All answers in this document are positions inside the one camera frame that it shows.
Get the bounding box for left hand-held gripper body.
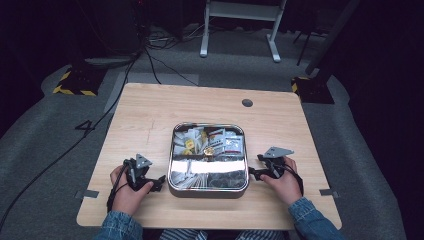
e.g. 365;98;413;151
123;153;155;193

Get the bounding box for long black floor cable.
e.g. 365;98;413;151
0;49;143;232

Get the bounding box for black tripod legs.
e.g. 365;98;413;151
292;29;323;67

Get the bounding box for pile of dark packets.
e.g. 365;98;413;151
208;169;248;190

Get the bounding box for black yellow striped stand base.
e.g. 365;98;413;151
290;76;336;105
52;64;108;98

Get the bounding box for person's striped clothing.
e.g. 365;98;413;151
159;228;285;240

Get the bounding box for white metal stand frame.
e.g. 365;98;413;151
199;0;288;64

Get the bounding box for thin black floor cable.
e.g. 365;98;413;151
143;48;200;88

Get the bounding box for slanted black pole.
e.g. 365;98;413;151
304;0;362;76

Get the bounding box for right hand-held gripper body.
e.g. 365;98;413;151
262;146;295;180

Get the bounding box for grey tape strip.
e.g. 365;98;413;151
318;188;340;199
74;188;100;200

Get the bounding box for person's left hand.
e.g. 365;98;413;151
110;165;155;217

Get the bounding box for pile of white stick packets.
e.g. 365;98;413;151
171;169;208;190

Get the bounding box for bundle of floor cables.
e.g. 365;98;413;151
146;22;209;52

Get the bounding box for pile of white red packets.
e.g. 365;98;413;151
207;128;246;156

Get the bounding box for square divided metal tray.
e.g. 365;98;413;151
167;122;250;200

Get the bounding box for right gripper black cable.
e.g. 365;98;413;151
282;163;305;197

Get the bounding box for pile of white yellow packets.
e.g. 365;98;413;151
173;126;208;156

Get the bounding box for person's right hand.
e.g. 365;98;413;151
259;156;304;208

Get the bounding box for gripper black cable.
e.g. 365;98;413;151
282;163;305;197
106;159;132;213

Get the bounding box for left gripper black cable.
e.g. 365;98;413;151
106;159;132;213

